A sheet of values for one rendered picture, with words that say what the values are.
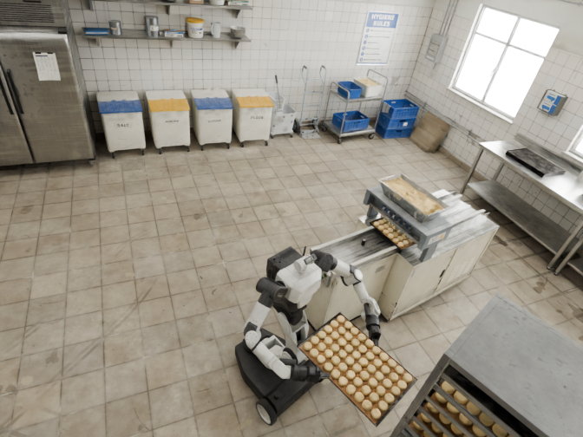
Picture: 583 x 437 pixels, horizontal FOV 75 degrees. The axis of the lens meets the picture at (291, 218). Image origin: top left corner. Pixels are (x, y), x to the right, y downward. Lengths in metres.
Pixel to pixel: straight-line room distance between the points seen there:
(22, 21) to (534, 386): 5.27
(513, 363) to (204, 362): 2.46
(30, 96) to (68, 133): 0.56
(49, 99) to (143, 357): 3.31
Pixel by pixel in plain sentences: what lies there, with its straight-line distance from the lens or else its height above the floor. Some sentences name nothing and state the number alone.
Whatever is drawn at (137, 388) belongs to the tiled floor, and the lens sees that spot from 3.44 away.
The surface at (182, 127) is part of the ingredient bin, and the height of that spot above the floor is 0.42.
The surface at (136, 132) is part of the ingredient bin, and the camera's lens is 5.92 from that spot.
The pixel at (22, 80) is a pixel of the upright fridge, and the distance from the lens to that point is 5.43.
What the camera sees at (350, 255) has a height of 0.84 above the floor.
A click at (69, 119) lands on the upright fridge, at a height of 0.75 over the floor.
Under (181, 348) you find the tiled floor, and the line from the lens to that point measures 3.57.
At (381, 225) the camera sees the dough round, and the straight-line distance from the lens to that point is 3.57.
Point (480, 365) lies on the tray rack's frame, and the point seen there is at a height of 1.82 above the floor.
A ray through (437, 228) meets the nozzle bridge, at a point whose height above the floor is 1.18.
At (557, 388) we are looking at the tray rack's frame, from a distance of 1.72.
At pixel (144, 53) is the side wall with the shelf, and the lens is 6.21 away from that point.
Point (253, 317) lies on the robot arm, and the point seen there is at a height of 1.21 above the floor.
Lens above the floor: 2.98
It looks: 38 degrees down
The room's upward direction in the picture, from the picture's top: 9 degrees clockwise
